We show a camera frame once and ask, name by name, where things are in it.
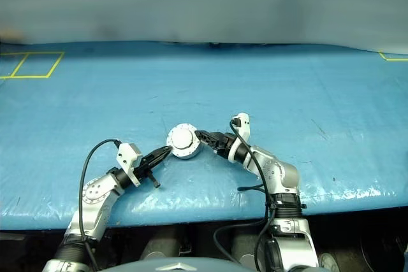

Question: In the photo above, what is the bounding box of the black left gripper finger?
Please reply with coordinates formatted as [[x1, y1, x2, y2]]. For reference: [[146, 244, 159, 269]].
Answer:
[[143, 146, 172, 166], [146, 150, 171, 172]]

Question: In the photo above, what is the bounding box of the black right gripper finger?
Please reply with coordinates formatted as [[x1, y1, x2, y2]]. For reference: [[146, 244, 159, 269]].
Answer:
[[194, 129, 226, 143], [199, 136, 222, 154]]

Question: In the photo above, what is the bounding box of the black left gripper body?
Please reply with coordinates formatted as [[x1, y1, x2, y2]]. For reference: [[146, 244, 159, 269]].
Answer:
[[136, 157, 160, 189]]

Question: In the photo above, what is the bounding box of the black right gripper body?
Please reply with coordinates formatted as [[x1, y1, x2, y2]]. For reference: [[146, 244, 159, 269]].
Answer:
[[216, 132, 238, 160]]

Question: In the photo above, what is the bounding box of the grey rounded shape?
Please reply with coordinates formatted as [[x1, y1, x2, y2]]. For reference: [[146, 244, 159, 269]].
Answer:
[[140, 225, 179, 262], [231, 227, 268, 265]]

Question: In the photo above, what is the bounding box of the blue plastic table cover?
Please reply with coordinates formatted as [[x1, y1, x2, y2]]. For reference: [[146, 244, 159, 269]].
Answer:
[[0, 41, 408, 231]]

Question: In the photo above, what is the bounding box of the grey-blue robot torso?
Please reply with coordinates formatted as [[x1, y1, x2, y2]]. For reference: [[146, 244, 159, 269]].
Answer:
[[101, 255, 256, 272]]

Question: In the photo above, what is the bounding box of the yellow tape square outline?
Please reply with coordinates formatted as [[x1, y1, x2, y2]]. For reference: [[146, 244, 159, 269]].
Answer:
[[0, 51, 65, 80]]

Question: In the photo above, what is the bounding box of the yellow tape corner outline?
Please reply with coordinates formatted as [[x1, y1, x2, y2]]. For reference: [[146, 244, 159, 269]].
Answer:
[[378, 51, 408, 62]]

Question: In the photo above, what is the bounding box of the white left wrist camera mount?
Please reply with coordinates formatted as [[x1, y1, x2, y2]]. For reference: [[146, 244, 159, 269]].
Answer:
[[116, 143, 144, 187]]

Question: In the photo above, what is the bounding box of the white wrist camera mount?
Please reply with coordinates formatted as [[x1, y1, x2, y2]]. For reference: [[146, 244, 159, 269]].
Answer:
[[227, 112, 251, 163], [116, 143, 144, 187]]

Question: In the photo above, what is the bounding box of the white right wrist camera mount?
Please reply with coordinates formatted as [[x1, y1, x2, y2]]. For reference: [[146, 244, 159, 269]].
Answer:
[[227, 112, 251, 163]]

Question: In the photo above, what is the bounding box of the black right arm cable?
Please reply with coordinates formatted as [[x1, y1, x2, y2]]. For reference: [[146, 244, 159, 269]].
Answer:
[[212, 118, 277, 272]]

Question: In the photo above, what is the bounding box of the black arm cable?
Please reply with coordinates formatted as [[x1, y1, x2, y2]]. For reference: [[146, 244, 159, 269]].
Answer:
[[78, 139, 124, 272], [212, 118, 277, 272]]

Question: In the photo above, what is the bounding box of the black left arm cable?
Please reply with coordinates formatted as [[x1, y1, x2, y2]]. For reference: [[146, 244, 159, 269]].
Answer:
[[78, 139, 124, 272]]

